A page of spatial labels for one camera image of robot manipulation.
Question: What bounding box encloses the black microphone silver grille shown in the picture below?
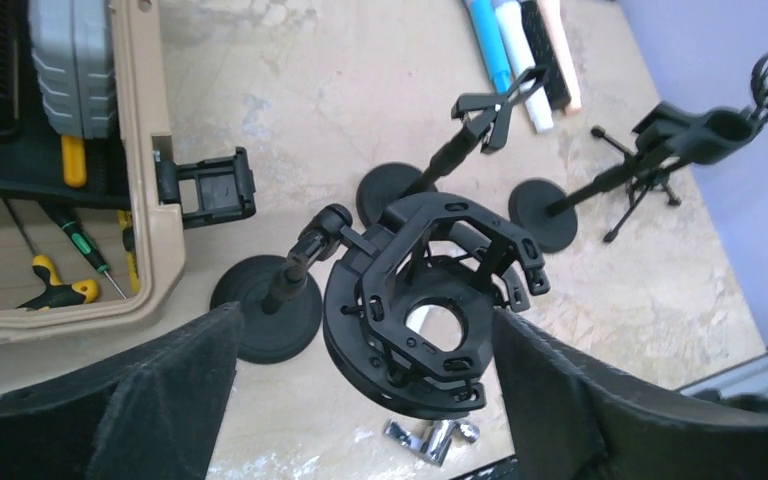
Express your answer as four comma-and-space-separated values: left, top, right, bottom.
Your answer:
519, 1, 571, 111

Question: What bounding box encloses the grey device in case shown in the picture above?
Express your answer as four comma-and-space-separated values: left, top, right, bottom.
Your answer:
27, 0, 117, 140

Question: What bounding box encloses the black tripod shock-mount stand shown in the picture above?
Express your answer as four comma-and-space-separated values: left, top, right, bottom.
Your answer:
603, 53, 768, 243

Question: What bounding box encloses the tan plastic hard case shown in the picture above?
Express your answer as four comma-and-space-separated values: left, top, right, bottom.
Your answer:
0, 0, 258, 352

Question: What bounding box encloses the white microphone grey head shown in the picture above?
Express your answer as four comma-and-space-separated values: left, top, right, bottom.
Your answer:
493, 0, 556, 135

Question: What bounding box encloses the green handled screwdriver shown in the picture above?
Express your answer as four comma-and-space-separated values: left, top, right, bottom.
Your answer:
39, 202, 127, 299

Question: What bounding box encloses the yellow tool in case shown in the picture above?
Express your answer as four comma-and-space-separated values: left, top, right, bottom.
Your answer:
61, 135, 88, 188

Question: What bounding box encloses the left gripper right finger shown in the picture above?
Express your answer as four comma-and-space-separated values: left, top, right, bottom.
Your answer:
491, 307, 768, 480

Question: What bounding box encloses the yellow handled screwdriver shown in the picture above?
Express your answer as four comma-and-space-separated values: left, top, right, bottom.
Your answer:
2, 199, 100, 311

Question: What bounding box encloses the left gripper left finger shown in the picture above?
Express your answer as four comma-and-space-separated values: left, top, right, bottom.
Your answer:
0, 303, 244, 479

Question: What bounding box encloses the chrome metal faucet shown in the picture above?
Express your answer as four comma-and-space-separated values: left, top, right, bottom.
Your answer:
384, 419, 481, 467

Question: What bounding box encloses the pink microphone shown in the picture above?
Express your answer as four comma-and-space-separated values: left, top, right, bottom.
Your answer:
537, 0, 582, 115

